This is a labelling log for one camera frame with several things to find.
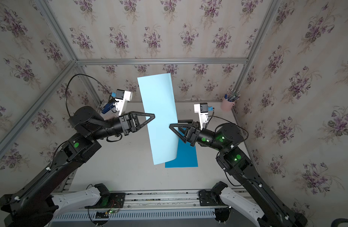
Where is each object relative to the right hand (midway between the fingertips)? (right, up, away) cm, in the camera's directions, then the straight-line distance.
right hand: (175, 127), depth 49 cm
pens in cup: (+46, +20, +61) cm, 79 cm away
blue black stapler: (-54, +11, +65) cm, 86 cm away
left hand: (-7, +3, -3) cm, 8 cm away
